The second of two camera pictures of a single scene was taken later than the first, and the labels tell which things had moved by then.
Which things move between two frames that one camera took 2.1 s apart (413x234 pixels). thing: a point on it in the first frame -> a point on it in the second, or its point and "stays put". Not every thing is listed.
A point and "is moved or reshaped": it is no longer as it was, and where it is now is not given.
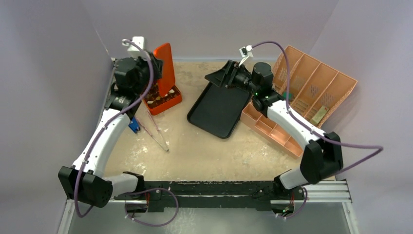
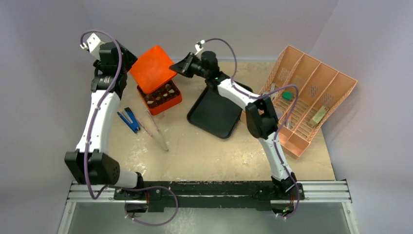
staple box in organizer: [319, 115] stays put
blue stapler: [134, 125] stays put
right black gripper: [228, 74] -> [188, 64]
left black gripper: [157, 68] -> [128, 59]
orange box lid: [163, 51] is moved or reshaped
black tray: [218, 109] stays put
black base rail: [156, 195] stays put
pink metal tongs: [166, 149] stays put
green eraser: [290, 95] stays put
